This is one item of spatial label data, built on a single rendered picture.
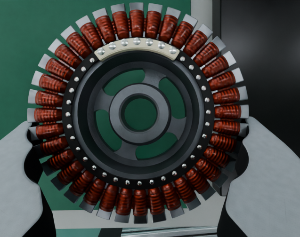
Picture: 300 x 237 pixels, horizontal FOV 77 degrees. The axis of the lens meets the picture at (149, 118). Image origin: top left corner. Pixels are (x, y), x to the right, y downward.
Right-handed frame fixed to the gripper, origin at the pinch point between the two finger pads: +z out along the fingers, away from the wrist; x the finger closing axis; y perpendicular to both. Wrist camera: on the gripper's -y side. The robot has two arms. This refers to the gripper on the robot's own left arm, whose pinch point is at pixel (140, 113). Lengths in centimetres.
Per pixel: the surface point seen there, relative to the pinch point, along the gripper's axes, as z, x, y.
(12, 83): 6.8, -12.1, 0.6
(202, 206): 1.0, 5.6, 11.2
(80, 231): 41, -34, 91
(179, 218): 0.4, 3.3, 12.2
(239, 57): 5.8, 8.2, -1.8
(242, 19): 7.3, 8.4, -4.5
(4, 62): 7.8, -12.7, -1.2
